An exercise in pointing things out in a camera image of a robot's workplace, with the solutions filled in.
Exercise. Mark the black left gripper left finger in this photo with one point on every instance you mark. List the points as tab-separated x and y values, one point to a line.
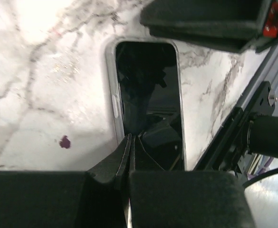
67	199

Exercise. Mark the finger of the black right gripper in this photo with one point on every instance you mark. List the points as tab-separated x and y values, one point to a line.
225	25

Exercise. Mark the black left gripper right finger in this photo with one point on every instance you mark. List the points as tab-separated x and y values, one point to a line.
183	199

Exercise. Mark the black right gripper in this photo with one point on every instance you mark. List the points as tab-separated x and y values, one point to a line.
266	35

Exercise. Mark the black smartphone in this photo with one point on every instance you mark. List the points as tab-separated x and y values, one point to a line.
148	79

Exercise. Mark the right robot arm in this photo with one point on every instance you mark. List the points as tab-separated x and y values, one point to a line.
228	54

